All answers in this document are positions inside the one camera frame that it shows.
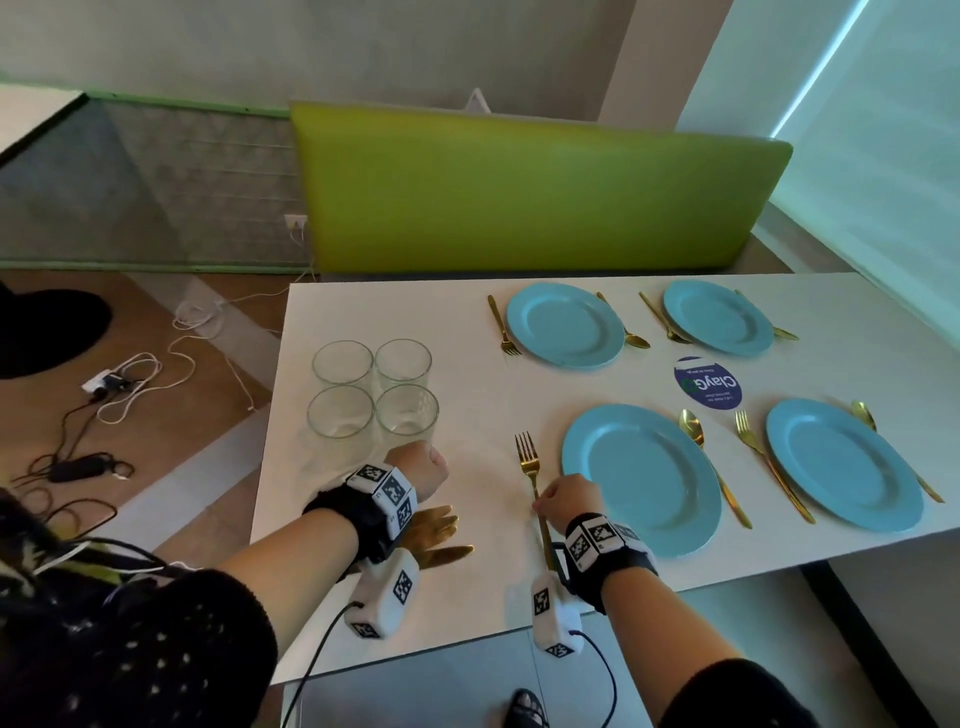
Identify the person's right hand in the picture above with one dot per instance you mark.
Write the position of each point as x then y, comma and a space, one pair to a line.
570, 502

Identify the person's left hand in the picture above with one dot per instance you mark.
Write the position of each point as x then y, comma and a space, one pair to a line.
420, 469

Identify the clear drinking glass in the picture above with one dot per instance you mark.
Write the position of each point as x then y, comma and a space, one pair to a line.
403, 362
340, 414
343, 364
407, 412

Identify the blue plate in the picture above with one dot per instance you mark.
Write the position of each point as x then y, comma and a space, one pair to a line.
566, 326
716, 319
844, 465
641, 480

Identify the person's right forearm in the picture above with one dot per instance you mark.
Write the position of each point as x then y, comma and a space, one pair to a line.
667, 637

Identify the person's left forearm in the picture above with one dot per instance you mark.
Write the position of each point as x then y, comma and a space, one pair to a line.
292, 577

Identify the blue round sticker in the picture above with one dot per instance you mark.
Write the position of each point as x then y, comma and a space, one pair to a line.
709, 384

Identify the black knitted sleeve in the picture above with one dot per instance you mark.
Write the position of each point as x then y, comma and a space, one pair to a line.
172, 652
735, 697

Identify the green bench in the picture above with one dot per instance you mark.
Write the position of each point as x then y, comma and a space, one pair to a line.
525, 195

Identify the white power strip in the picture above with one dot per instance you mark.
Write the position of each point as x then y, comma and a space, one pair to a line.
101, 382

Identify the black power brick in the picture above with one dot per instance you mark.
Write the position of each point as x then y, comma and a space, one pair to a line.
79, 469

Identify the white sign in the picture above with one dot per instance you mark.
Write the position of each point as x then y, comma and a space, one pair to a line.
478, 101

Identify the white roller blind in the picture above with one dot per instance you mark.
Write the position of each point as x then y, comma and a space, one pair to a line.
885, 150

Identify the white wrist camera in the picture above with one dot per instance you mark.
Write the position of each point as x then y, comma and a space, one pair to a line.
382, 596
555, 619

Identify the white wall socket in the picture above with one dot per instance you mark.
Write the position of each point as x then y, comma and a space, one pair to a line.
295, 221

